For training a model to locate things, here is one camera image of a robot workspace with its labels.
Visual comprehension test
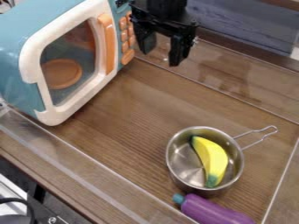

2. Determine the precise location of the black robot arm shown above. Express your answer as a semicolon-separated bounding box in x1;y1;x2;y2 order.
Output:
130;0;199;67

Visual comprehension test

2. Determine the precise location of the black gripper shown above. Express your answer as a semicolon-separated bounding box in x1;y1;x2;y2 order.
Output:
130;0;199;67

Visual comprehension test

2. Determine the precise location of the blue grey sofa background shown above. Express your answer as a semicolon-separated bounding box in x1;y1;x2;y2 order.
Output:
187;0;299;56

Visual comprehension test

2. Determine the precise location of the yellow toy banana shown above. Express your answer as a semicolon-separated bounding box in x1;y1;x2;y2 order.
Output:
191;136;230;188

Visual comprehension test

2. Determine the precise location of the purple toy eggplant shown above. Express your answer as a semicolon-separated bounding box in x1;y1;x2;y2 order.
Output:
172;193;256;224

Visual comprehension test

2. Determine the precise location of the black cable bottom left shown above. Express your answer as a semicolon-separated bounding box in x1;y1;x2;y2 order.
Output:
0;198;35;224

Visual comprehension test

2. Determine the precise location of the blue toy microwave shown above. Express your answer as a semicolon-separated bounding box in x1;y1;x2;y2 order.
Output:
0;0;136;126

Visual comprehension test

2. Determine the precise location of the silver pot with wire handle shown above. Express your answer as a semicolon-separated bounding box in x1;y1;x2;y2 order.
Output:
166;125;278;198

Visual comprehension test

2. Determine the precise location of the orange microwave turntable plate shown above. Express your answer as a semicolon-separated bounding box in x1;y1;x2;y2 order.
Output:
41;59;83;89

